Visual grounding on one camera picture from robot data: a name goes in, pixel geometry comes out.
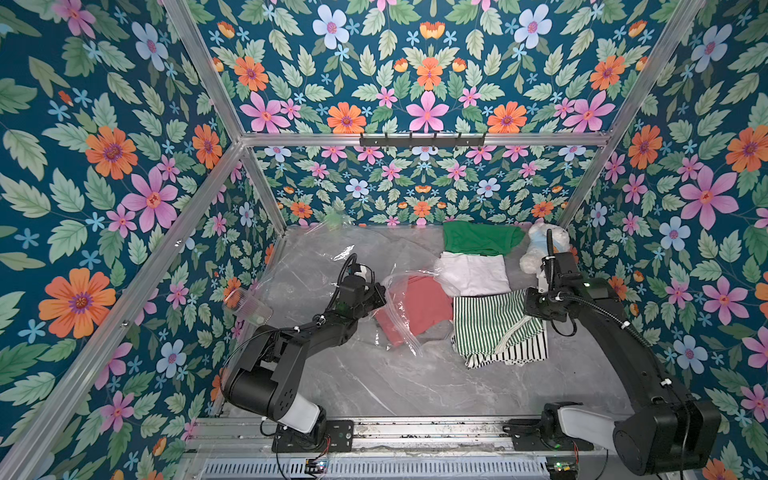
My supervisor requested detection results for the clear plastic vacuum bag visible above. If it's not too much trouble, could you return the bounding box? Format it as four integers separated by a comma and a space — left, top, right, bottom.
225, 220, 460, 358

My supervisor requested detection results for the red garment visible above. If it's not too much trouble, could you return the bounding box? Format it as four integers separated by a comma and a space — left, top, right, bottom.
374, 273, 453, 351

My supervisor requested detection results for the green white striped garment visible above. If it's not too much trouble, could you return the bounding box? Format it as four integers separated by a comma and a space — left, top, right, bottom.
452, 289, 545, 359

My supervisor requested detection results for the green t-shirt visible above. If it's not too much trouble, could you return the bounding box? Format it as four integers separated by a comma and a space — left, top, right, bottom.
443, 221, 525, 256

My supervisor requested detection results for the black white striped garment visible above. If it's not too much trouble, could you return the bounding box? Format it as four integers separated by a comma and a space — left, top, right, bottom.
465, 331, 549, 369

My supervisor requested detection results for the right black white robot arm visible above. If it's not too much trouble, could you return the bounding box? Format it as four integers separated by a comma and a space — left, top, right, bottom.
521, 225, 720, 476

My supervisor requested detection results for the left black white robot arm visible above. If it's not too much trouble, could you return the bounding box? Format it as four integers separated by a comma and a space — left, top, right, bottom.
222, 253, 386, 443

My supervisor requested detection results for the white teddy bear blue shirt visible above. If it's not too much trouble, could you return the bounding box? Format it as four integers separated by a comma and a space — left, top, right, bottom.
519, 221, 571, 293

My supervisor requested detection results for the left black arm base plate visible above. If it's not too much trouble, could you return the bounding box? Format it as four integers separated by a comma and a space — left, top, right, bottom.
271, 420, 355, 454

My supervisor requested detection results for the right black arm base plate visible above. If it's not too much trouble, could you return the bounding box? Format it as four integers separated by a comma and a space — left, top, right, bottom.
502, 418, 595, 452

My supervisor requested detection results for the black wall hook rail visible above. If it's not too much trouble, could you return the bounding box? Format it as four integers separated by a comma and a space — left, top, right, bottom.
358, 133, 486, 149

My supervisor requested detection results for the white slotted cable duct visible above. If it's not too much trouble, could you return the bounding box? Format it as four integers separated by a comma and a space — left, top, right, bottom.
202, 456, 550, 479

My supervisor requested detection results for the aluminium front rail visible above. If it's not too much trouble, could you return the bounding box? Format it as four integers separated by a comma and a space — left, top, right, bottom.
186, 415, 603, 455

